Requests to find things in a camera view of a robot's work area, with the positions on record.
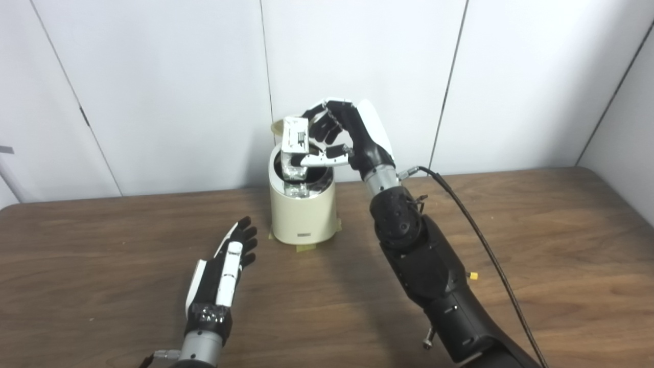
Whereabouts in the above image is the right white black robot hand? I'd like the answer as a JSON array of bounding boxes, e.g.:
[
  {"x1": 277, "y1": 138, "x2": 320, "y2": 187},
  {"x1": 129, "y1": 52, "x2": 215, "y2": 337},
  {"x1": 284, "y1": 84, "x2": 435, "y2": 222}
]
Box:
[{"x1": 300, "y1": 98, "x2": 396, "y2": 182}]

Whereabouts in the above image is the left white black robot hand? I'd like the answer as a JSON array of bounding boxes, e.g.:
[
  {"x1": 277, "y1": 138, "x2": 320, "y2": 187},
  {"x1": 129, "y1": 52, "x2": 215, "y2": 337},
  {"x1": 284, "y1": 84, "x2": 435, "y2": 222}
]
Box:
[{"x1": 185, "y1": 216, "x2": 258, "y2": 343}]

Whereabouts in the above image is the white green milk carton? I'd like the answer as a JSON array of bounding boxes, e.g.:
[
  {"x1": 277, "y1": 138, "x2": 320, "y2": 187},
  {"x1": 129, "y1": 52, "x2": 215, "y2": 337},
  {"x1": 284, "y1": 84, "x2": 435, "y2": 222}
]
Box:
[{"x1": 280, "y1": 117, "x2": 310, "y2": 180}]

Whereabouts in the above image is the cream-colored bin body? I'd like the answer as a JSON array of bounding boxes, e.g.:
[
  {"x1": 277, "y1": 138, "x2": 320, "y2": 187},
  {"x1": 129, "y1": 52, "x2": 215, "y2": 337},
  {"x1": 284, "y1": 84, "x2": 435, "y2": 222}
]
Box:
[{"x1": 269, "y1": 138, "x2": 338, "y2": 245}]

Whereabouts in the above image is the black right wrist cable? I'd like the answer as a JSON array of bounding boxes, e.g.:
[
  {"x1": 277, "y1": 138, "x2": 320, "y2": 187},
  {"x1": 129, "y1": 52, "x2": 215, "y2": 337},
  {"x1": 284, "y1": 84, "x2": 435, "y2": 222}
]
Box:
[{"x1": 399, "y1": 166, "x2": 550, "y2": 368}]

